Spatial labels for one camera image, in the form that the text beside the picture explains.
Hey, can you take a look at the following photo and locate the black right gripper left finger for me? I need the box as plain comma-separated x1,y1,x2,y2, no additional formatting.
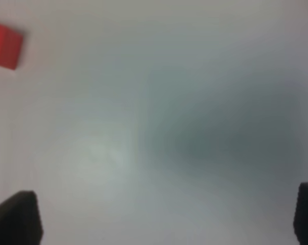
0,190,43,245

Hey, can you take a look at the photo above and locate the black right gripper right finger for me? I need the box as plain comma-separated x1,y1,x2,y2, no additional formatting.
293,182,308,245

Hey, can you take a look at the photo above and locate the red cube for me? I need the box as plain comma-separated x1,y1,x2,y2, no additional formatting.
0,24,23,70

